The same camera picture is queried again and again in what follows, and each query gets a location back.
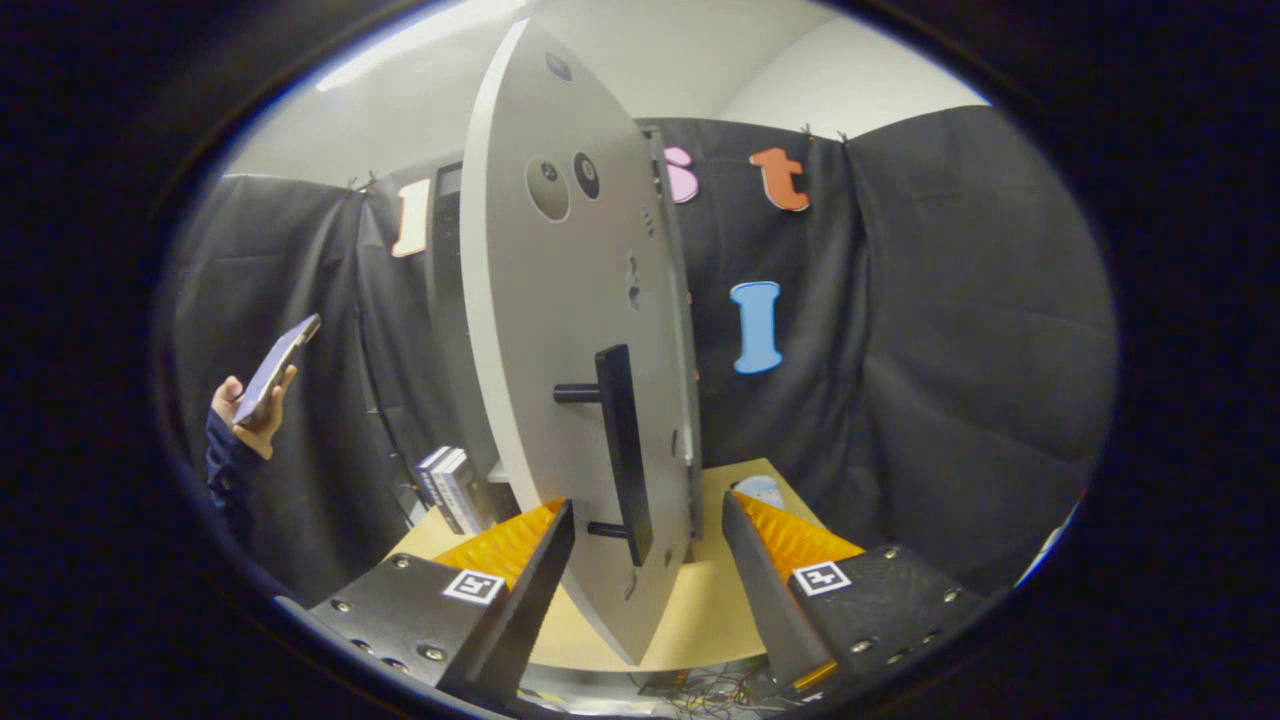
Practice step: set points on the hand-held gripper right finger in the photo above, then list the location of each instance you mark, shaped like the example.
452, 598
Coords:
770, 600

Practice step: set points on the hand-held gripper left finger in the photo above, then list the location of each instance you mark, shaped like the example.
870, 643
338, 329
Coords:
530, 610

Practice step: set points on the white cabinet door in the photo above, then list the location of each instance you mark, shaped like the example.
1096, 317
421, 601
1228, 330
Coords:
540, 300

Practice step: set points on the purple smartphone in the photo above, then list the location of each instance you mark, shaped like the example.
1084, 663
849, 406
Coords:
275, 365

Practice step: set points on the white rounded object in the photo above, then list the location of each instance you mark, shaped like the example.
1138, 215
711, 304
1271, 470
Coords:
765, 490

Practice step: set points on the grey cover book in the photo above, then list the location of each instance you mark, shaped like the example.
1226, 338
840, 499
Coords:
475, 495

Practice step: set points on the white spine book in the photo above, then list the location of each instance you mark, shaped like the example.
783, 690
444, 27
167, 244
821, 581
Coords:
448, 490

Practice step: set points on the dark blue spine book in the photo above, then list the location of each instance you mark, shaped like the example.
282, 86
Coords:
428, 480

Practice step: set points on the black backdrop cloth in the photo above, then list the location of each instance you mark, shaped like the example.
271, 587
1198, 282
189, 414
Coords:
950, 350

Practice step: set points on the grey cabinet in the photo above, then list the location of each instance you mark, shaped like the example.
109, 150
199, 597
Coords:
445, 300

